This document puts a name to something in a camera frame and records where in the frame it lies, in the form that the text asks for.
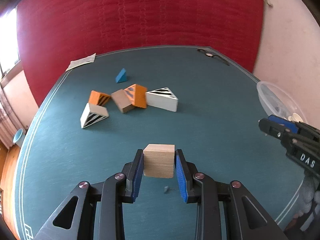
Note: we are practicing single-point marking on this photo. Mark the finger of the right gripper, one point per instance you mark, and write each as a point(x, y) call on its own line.
point(275, 130)
point(283, 122)

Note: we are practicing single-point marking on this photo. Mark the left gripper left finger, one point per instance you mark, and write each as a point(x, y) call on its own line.
point(98, 204)

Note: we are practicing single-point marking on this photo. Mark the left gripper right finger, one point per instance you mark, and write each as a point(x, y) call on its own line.
point(220, 203)

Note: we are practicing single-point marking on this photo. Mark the plain wooden wedge block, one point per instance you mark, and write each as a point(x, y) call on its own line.
point(159, 160)

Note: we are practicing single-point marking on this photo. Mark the white striped small wedge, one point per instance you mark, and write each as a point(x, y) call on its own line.
point(93, 114)

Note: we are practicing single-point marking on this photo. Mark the orange striped wedge block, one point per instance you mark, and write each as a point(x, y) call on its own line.
point(98, 98)

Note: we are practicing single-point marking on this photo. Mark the orange blue-striped wedge block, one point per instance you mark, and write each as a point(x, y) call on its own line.
point(136, 94)

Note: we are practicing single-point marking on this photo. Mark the large white striped wedge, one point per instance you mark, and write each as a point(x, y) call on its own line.
point(162, 98)

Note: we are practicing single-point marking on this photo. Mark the clear plastic bowl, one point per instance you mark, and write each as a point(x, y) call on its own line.
point(276, 101)

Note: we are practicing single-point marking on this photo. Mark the brown wooden wedge block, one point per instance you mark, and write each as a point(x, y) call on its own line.
point(122, 101)

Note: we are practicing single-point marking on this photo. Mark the black eyeglasses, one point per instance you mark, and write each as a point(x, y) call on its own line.
point(213, 55)

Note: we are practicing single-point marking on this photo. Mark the light blue waste bin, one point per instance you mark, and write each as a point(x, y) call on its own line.
point(19, 138)

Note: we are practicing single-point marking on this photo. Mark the blue wedge block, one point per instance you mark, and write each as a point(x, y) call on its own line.
point(122, 76)

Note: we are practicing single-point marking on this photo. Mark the patterned pink curtain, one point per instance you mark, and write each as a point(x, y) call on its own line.
point(9, 122)

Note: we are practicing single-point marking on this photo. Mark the white paper sheet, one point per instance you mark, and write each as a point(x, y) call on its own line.
point(79, 62)

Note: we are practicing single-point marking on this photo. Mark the red quilted blanket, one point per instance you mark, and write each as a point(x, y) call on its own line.
point(52, 33)

